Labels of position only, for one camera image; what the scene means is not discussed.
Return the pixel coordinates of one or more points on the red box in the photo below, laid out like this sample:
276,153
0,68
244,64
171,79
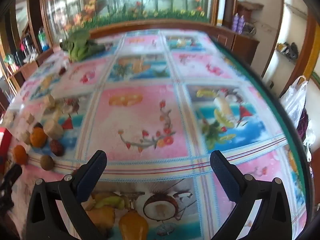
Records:
5,140

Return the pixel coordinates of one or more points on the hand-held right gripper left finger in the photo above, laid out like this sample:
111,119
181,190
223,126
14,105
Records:
91,180

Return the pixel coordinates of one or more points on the brown kiwi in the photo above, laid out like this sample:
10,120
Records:
46,162

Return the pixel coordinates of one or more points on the dark shoes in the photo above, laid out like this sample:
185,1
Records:
287,50

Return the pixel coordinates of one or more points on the framed landscape painting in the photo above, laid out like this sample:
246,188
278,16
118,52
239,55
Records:
150,0

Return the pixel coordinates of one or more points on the wooden side cabinet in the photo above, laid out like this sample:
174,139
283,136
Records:
30,68

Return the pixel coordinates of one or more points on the reddish brown fruit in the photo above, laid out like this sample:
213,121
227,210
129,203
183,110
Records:
57,147

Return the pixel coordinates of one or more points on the green bok choy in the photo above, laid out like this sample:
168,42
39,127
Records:
80,47

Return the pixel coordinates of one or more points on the green plastic bag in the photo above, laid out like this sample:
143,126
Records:
9,58

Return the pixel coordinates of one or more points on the small red date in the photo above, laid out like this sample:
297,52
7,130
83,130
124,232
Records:
62,70

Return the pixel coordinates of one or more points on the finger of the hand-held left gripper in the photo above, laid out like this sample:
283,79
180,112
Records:
5,198
12,173

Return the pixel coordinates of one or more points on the white plastic bag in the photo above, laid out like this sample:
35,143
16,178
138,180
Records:
295,97

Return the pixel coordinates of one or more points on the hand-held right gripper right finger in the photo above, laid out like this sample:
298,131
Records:
225,177

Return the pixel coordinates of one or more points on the orange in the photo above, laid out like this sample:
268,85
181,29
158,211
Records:
38,136
20,155

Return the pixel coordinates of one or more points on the printed tablecloth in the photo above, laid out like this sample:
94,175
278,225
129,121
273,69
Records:
140,120

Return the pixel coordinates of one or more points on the purple bottle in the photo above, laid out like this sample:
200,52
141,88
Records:
242,23
235,22

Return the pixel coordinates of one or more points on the green plastic bottle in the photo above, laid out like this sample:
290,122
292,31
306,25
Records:
42,39

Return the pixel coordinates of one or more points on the black pot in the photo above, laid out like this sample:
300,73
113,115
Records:
26,44

